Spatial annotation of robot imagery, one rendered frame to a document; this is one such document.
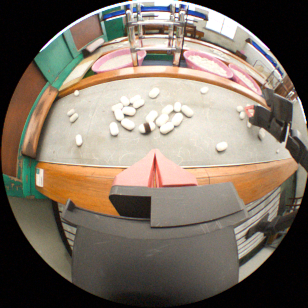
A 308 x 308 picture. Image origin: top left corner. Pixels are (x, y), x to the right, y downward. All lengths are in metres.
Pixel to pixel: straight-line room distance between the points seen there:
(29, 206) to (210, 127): 1.57
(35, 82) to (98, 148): 0.47
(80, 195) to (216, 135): 0.37
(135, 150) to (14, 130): 0.48
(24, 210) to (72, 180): 1.20
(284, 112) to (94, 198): 0.48
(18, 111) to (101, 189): 0.46
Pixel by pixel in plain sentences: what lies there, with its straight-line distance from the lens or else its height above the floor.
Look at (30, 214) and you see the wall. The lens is 1.46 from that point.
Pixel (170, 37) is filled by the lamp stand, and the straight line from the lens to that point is 0.64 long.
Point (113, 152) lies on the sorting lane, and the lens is 0.27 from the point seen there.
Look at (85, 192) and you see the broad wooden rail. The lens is 0.27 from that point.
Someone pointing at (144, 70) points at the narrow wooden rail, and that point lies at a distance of 0.40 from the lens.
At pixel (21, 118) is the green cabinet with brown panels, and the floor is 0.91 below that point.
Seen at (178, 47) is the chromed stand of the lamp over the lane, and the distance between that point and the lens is 0.41.
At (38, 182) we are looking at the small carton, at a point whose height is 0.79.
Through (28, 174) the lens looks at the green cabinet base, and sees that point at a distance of 0.51.
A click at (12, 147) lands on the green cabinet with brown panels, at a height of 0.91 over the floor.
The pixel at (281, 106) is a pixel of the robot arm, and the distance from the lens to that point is 0.31.
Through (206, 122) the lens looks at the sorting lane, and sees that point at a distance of 0.31.
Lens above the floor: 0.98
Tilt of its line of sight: 76 degrees down
